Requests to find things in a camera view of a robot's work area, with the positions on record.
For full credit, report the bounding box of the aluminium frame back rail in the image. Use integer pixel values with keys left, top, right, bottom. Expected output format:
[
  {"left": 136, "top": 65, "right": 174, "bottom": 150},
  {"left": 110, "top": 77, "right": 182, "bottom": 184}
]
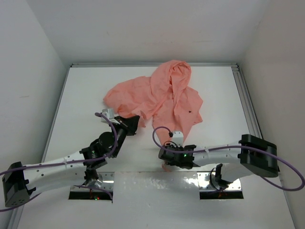
[{"left": 71, "top": 62, "right": 238, "bottom": 68}]

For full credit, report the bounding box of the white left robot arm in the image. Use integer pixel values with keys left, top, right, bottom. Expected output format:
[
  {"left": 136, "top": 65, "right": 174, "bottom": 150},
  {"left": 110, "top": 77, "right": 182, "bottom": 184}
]
[{"left": 1, "top": 114, "right": 140, "bottom": 210}]

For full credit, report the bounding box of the metal zipper pull pink tab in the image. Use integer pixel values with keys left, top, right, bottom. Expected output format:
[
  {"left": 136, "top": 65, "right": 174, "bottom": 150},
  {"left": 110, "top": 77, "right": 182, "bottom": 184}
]
[{"left": 162, "top": 163, "right": 171, "bottom": 172}]

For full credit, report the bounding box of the aluminium frame right rail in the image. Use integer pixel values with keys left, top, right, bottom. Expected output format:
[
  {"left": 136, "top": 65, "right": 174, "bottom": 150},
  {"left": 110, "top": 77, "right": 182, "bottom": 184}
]
[{"left": 232, "top": 63, "right": 272, "bottom": 167}]

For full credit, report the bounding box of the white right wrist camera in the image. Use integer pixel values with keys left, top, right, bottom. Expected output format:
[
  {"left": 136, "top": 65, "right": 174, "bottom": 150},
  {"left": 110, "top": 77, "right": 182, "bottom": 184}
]
[{"left": 171, "top": 131, "right": 184, "bottom": 147}]

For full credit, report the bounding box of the salmon pink hooded jacket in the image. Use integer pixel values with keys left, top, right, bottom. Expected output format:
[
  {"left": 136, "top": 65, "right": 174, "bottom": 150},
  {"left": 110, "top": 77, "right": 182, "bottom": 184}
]
[{"left": 103, "top": 60, "right": 203, "bottom": 143}]

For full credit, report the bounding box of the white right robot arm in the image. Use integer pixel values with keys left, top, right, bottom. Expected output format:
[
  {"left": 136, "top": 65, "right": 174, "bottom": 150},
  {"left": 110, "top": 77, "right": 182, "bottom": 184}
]
[{"left": 158, "top": 134, "right": 278, "bottom": 190}]

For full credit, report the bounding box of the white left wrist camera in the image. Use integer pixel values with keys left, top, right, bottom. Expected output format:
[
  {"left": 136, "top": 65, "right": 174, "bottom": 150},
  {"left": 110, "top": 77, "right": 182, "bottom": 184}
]
[{"left": 101, "top": 108, "right": 116, "bottom": 123}]

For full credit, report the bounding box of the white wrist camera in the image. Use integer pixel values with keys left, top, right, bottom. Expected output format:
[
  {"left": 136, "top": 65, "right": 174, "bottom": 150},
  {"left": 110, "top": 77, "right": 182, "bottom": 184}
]
[
  {"left": 101, "top": 108, "right": 116, "bottom": 123},
  {"left": 171, "top": 131, "right": 184, "bottom": 147}
]

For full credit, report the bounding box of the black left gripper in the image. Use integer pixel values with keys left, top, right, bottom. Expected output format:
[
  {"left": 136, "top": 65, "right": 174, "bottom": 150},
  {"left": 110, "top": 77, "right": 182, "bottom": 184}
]
[{"left": 108, "top": 114, "right": 139, "bottom": 157}]

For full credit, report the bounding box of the aluminium frame rail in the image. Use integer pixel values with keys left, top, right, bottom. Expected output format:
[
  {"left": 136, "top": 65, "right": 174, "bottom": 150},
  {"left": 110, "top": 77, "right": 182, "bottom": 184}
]
[
  {"left": 71, "top": 62, "right": 238, "bottom": 68},
  {"left": 232, "top": 63, "right": 272, "bottom": 167}
]

